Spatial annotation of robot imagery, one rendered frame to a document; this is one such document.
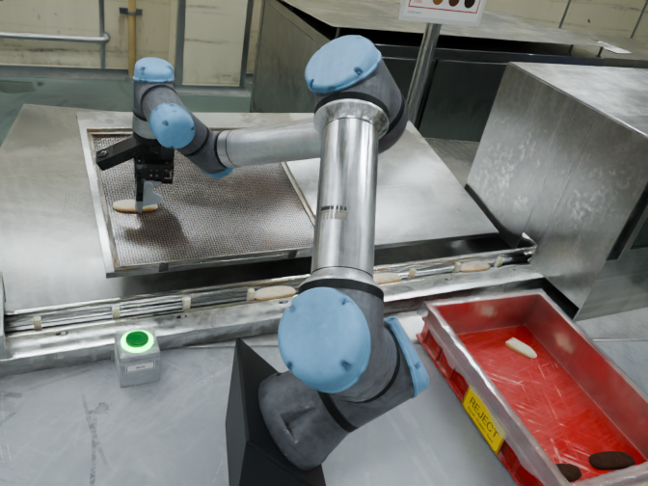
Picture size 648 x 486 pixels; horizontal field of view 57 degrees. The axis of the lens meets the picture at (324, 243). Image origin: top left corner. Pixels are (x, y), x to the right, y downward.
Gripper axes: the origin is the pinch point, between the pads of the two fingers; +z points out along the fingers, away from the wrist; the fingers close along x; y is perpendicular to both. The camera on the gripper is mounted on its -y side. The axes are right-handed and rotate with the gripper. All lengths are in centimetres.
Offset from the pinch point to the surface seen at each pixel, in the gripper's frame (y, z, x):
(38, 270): -20.6, 10.2, -11.6
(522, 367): 79, 0, -52
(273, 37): 86, 55, 217
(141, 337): -0.8, -4.3, -42.2
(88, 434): -9, 2, -56
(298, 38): 90, 39, 184
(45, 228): -20.2, 13.1, 5.0
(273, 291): 28.0, 2.4, -26.4
